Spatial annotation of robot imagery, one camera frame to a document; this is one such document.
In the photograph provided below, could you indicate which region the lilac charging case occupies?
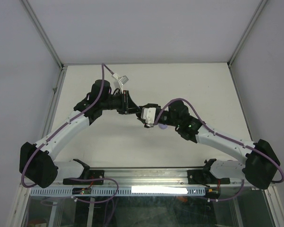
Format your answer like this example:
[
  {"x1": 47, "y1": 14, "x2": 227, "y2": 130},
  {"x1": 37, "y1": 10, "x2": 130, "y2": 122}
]
[{"x1": 158, "y1": 123, "x2": 168, "y2": 130}]

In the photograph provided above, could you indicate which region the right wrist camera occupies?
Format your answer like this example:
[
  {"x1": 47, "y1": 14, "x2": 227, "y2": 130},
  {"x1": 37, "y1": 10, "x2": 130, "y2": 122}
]
[{"x1": 141, "y1": 107, "x2": 156, "y2": 127}]

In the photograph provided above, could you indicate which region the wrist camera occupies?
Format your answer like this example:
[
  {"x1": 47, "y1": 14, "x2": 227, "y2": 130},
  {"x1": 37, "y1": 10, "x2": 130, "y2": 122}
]
[
  {"x1": 112, "y1": 73, "x2": 129, "y2": 92},
  {"x1": 141, "y1": 107, "x2": 156, "y2": 127}
]

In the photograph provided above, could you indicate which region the white slotted cable duct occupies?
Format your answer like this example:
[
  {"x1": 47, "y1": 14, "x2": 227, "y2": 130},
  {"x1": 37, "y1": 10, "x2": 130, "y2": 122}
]
[{"x1": 30, "y1": 186, "x2": 205, "y2": 197}]

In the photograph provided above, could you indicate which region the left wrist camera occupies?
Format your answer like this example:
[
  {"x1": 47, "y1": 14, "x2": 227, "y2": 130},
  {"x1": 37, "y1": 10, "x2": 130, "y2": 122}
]
[{"x1": 112, "y1": 73, "x2": 129, "y2": 92}]

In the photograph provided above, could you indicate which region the left metal frame post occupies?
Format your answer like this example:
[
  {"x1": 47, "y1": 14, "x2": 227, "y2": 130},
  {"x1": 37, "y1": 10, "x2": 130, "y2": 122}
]
[{"x1": 19, "y1": 0, "x2": 64, "y2": 70}]

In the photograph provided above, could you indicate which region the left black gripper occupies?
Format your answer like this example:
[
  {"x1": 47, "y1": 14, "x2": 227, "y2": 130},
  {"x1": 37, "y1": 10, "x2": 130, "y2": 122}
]
[{"x1": 101, "y1": 90, "x2": 142, "y2": 115}]

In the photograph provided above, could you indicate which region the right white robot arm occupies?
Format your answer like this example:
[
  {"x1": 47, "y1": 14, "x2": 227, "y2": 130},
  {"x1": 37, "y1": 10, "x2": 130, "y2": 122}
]
[{"x1": 136, "y1": 100, "x2": 280, "y2": 190}]

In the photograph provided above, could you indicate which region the metal corner frame post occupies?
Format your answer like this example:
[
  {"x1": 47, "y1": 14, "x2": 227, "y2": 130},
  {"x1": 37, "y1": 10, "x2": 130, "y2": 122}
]
[{"x1": 227, "y1": 0, "x2": 269, "y2": 68}]

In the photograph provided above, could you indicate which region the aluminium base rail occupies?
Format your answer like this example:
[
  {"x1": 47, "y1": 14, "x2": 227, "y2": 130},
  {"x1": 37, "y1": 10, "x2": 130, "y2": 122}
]
[{"x1": 54, "y1": 167, "x2": 274, "y2": 189}]

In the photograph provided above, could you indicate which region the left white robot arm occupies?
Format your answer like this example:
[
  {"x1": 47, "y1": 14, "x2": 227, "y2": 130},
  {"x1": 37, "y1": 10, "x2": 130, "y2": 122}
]
[{"x1": 19, "y1": 80, "x2": 141, "y2": 188}]

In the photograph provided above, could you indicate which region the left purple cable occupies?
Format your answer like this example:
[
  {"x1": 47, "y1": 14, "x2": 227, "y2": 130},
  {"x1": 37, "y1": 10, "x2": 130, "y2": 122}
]
[{"x1": 21, "y1": 63, "x2": 120, "y2": 204}]

